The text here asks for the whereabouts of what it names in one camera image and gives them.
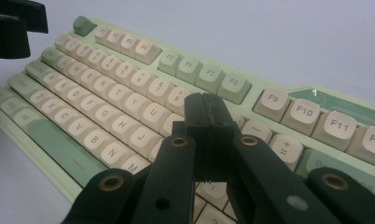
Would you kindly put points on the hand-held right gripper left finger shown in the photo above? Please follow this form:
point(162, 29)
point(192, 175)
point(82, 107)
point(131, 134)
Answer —
point(173, 174)

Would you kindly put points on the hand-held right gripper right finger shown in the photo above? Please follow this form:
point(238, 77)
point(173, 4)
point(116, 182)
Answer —
point(260, 180)

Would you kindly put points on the green and pink keyboard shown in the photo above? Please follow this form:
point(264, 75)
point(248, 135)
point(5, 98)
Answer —
point(114, 93)

